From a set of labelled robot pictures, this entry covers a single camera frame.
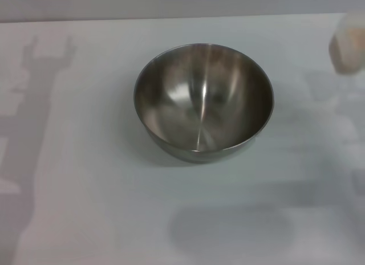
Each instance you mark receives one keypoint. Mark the white rice grains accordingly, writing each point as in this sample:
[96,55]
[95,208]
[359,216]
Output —
[357,35]

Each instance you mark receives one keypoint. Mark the stainless steel mixing bowl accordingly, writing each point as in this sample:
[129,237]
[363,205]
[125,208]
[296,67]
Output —
[204,102]

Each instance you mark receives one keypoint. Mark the clear plastic measuring cup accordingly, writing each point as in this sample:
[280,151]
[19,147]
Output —
[346,57]

